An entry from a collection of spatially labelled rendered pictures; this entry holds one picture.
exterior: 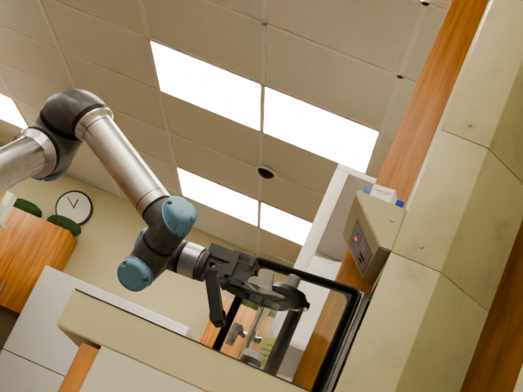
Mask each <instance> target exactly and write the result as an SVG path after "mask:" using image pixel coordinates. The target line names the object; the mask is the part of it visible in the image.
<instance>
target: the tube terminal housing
mask: <svg viewBox="0 0 523 392"><path fill-rule="evenodd" d="M420 175H421V176H420ZM418 180H419V181H418ZM417 181H418V184H417V185H416V183H417ZM415 186H416V189H415ZM414 189H415V191H414ZM413 191H414V193H413ZM412 193H413V196H412ZM411 197H412V198H411ZM410 198H411V201H410ZM409 201H410V202H409ZM408 205H409V206H408ZM407 206H408V208H407ZM406 208H407V209H406ZM404 209H406V211H407V213H406V216H405V219H404V221H403V224H402V226H401V229H400V230H399V233H398V236H397V238H396V241H395V244H394V246H393V248H392V250H391V253H390V254H389V256H388V259H387V260H386V262H385V263H384V266H383V268H382V269H381V272H380V273H379V275H378V277H377V279H376V281H375V283H374V285H373V287H372V289H371V291H370V295H369V297H368V299H367V301H370V305H369V306H368V309H367V312H366V314H365V316H364V319H363V322H362V324H361V326H360V330H359V332H358V335H357V336H356V340H355V342H354V344H353V347H352V349H351V352H350V354H349V357H348V359H347V361H346V364H345V366H344V368H343V371H342V374H341V376H340V378H339V381H338V383H337V386H336V388H335V391H334V392H460V390H461V388H462V384H463V382H464V379H465V375H466V373H467V371H468V368H469V365H470V362H471V360H472V357H473V354H474V351H475V349H476V346H477V343H478V341H479V337H480V335H481V333H482V330H483V326H484V324H485V322H486V318H487V316H488V312H489V311H490V307H491V305H492V302H493V298H494V296H495V294H496V291H497V288H498V285H499V283H500V280H501V277H502V274H503V272H504V269H505V266H506V263H507V260H508V258H509V255H510V253H511V249H512V247H513V245H514V241H515V238H516V236H517V234H518V230H519V228H520V225H521V221H522V219H523V184H522V183H521V182H520V181H519V180H518V179H517V178H516V176H515V175H514V174H513V173H512V172H511V171H510V170H509V169H508V168H507V167H506V166H505V165H504V164H503V163H502V162H501V161H500V160H499V159H498V158H497V157H496V156H495V155H494V154H493V153H492V152H491V151H490V150H489V149H487V148H485V147H482V146H481V145H477V144H475V143H473V142H470V141H467V140H465V139H463V138H459V137H458V136H455V135H452V134H450V133H447V132H446V131H442V130H440V132H439V134H438V136H437V138H436V140H435V142H434V144H433V146H432V148H431V150H430V152H429V154H428V156H427V158H426V160H425V162H424V164H423V166H422V168H421V170H420V172H419V175H418V177H417V178H416V181H415V183H414V185H413V188H412V191H411V193H410V196H409V199H408V201H407V203H406V205H405V208H404ZM366 304H367V303H366Z"/></svg>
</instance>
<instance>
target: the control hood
mask: <svg viewBox="0 0 523 392"><path fill-rule="evenodd" d="M406 213H407V211H406V209H404V208H400V207H398V206H397V205H393V204H391V203H389V202H386V201H383V200H381V199H380V198H376V197H374V196H372V195H369V194H366V193H364V192H362V191H356V195H355V198H354V200H353V204H352V207H351V209H350V212H349V216H348V219H347V221H346V225H345V228H344V231H343V237H344V239H345V241H346V244H347V246H348V248H349V251H350V253H351V255H352V257H353V260H354V262H355V264H356V267H357V269H358V271H359V273H360V276H361V278H362V280H363V281H364V282H366V283H367V284H369V285H373V284H374V283H375V281H376V279H377V277H378V275H379V273H380V272H381V269H382V268H383V266H384V263H385V262H386V260H387V259H388V256H389V254H390V253H391V250H392V248H393V246H394V244H395V241H396V238H397V236H398V233H399V230H400V229H401V226H402V224H403V221H404V219H405V216H406ZM356 220H357V222H358V223H359V225H360V228H361V230H362V232H363V235H364V237H365V239H366V241H367V244H368V247H369V248H370V251H371V253H372V257H371V259H370V261H369V263H368V265H367V268H366V270H365V272H364V273H363V275H362V273H361V271H360V268H359V266H358V264H357V262H356V259H355V257H354V255H353V252H352V250H351V248H350V246H349V238H350V237H351V234H352V231H353V228H354V226H355V223H356Z"/></svg>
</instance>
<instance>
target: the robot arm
mask: <svg viewBox="0 0 523 392"><path fill-rule="evenodd" d="M113 118H114V115H113V113H112V111H111V110H110V108H109V107H108V106H107V105H106V104H105V102H104V101H102V99H100V98H99V97H98V96H96V95H94V94H92V93H90V92H88V91H85V90H82V89H63V90H61V91H58V92H56V93H55V94H53V95H52V96H50V97H49V98H48V99H47V101H46V102H45V104H44V105H43V108H42V109H41V111H40V113H39V114H38V116H37V119H36V120H35V121H34V123H33V124H32V125H31V126H29V127H28V128H25V129H23V130H21V131H19V132H18V133H17V134H16V135H15V137H14V138H13V140H12V142H11V143H9V144H8V145H5V146H3V147H1V148H0V194H1V193H2V192H4V191H7V190H8V189H9V188H11V187H14V186H15V185H17V184H19V183H21V182H23V181H24V180H26V179H28V178H30V177H32V178H33V179H35V180H43V179H44V181H52V180H56V179H58V178H59V177H61V176H62V175H63V174H64V172H65V171H66V170H67V169H68V168H69V166H70V165H71V162H72V159H73V158H74V156H75V154H76V153H77V151H78V150H79V147H80V146H81V144H82V142H83V141H86V143H87V144H88V146H89V147H90V148H91V149H92V151H93V152H94V154H95V155H96V156H97V158H98V159H99V161H101V163H102V164H103V165H104V167H105V169H106V170H107V172H108V173H109V174H110V175H111V176H112V178H113V179H114V181H115V182H116V183H117V185H118V186H119V187H120V189H121V190H122V191H123V193H124V194H125V196H126V197H127V198H128V200H129V201H130V202H131V203H132V205H133V206H134V207H135V209H136V210H137V212H138V213H139V214H140V215H141V217H142V218H143V219H144V221H145V222H146V224H147V225H148V227H147V228H145V229H143V230H142V231H141V233H140V234H139V235H138V237H137V239H136V241H135V245H134V250H133V251H132V252H131V253H130V255H129V256H128V257H126V258H125V259H124V260H123V261H122V262H121V263H120V264H119V266H118V271H117V274H118V280H119V282H120V283H121V284H122V285H123V286H124V287H125V288H126V289H127V290H130V291H133V292H139V291H142V290H143V289H145V288H146V287H148V286H150V285H152V283H153V281H155V280H156V279H157V278H158V277H159V276H160V275H161V274H162V273H163V272H165V271H166V270H169V271H172V272H174V273H177V274H179V275H183V276H185V277H187V278H190V279H193V280H195V279H196V280H198V281H200V282H204V281H205V285H206V290H207V296H208V301H209V311H210V312H209V319H210V321H211V322H212V324H213V325H214V326H215V327H216V328H218V327H224V326H225V325H226V321H225V319H226V312H225V311H224V309H223V301H222V296H221V291H220V288H221V289H222V290H226V291H228V292H229V293H231V294H233V295H235V296H238V297H240V298H244V299H246V300H248V301H250V302H253V303H256V304H258V305H260V303H261V301H262V298H266V299H270V300H273V301H279V300H281V299H285V296H283V295H280V294H278V293H277V292H273V291H272V286H273V282H274V281H273V280H274V272H273V271H272V270H267V271H266V272H265V273H264V274H263V275H262V276H260V277H258V272H259V269H260V266H259V264H258V261H257V260H256V257H253V256H251V255H249V254H246V253H243V252H240V251H239V250H234V251H233V250H230V249H227V248H225V247H221V246H220V245H217V244H214V243H211V245H210V247H209V249H208V250H207V249H206V248H205V247H201V246H199V245H197V244H195V243H191V242H188V241H187V240H184V238H185V237H186V236H187V235H188V234H189V233H190V231H191V228H192V226H193V225H194V223H195V221H196V219H197V212H196V209H195V207H194V205H193V204H192V203H190V202H187V199H185V198H183V197H180V196H170V194H169V193H168V192H167V190H166V189H165V188H164V186H163V185H162V184H161V183H160V181H159V180H158V179H157V178H156V176H155V175H154V173H153V172H152V170H151V169H150V168H149V167H148V166H147V165H146V163H145V162H144V160H143V159H142V158H141V156H140V155H139V154H138V153H137V152H136V150H135V149H134V148H133V146H132V145H131V143H130V142H129V141H128V140H127V138H126V137H125V136H124V135H123V133H122V132H121V130H120V129H119V128H118V126H117V125H116V124H115V123H114V122H113ZM214 265H215V266H214ZM212 266H214V267H213V268H212ZM217 275H218V276H217Z"/></svg>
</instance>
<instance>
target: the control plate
mask: <svg viewBox="0 0 523 392"><path fill-rule="evenodd" d="M357 232H358V233H359V236H358V235H357ZM355 237H356V239H357V241H356V239H355ZM349 246H350V248H351V250H352V252H353V255H354V257H355V259H356V262H357V264H358V261H359V259H358V258H359V257H360V259H361V260H362V258H361V256H360V252H361V253H362V250H363V248H364V246H366V248H367V249H364V250H365V252H363V253H364V255H363V254H362V255H363V259H364V262H363V261H362V263H361V264H360V265H359V264H358V266H359V268H360V271H361V273H362V275H363V273H364V272H365V270H366V268H367V265H368V263H369V261H370V259H371V257H372V253H371V251H370V248H369V247H368V244H367V241H366V239H365V237H364V235H363V232H362V230H361V228H360V225H359V223H358V222H357V220H356V223H355V226H354V228H353V231H352V234H351V237H350V238H349Z"/></svg>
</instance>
